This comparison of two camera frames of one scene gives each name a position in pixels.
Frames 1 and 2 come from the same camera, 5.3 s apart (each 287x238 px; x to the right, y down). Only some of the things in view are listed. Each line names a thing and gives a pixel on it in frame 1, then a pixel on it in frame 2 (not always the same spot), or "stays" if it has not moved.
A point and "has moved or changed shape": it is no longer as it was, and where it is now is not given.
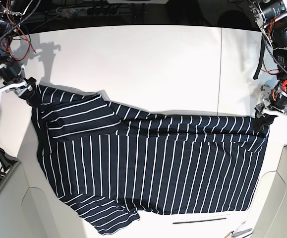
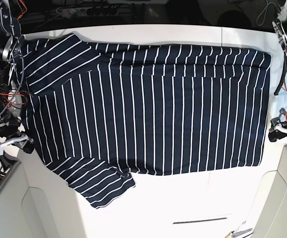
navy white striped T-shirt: x=106 y=161 has moved or changed shape
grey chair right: x=276 y=211 stays
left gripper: x=23 y=87 to x=28 y=147
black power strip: x=74 y=12 stays
